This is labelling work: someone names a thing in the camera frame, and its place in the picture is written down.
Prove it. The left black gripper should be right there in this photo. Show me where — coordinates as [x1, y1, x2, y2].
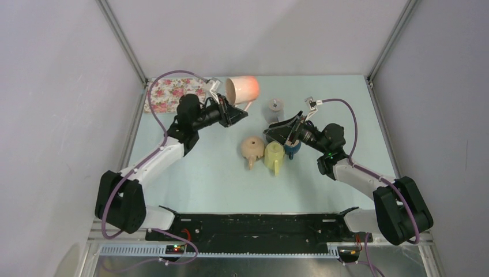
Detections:
[191, 93, 247, 131]

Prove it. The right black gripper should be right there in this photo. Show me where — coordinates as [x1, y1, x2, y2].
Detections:
[264, 111, 328, 154]

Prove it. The yellow ceramic mug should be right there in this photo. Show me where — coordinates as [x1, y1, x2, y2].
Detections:
[264, 141, 285, 176]

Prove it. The pink ceramic mug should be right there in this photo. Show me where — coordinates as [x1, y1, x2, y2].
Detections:
[225, 76, 260, 111]

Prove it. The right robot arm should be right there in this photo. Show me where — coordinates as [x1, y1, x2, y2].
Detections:
[263, 113, 434, 245]

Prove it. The grey mug far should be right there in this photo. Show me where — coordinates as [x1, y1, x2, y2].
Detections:
[264, 98, 284, 123]

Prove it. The blue ceramic mug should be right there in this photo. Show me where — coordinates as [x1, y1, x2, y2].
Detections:
[283, 140, 302, 160]

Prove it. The beige ceramic mug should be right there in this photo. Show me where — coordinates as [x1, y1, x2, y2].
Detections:
[240, 136, 265, 170]

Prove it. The floral placemat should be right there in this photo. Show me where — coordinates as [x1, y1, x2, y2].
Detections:
[151, 78, 206, 113]

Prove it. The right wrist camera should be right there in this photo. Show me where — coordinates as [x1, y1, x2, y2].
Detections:
[305, 96, 323, 121]

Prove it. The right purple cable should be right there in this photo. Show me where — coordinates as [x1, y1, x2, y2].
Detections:
[321, 98, 420, 244]

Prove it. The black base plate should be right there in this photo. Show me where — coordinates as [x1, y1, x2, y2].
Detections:
[168, 211, 366, 253]

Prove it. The grey cable duct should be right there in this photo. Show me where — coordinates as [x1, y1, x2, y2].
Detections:
[99, 244, 339, 259]

